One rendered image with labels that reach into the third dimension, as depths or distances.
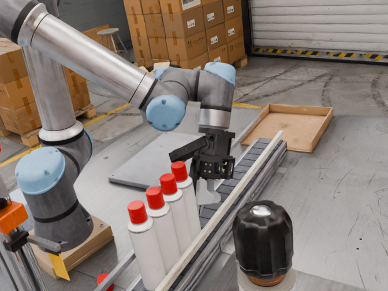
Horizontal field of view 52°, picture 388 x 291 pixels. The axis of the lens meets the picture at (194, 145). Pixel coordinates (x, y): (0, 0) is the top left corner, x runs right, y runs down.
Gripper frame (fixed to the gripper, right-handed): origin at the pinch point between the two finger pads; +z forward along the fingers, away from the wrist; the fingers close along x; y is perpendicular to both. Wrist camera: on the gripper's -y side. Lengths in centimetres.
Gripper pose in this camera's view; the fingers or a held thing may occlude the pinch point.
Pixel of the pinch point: (196, 209)
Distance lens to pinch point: 98.6
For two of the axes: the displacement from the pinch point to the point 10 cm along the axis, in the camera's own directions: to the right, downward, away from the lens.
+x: 5.0, 0.4, 8.6
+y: 8.6, 1.1, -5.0
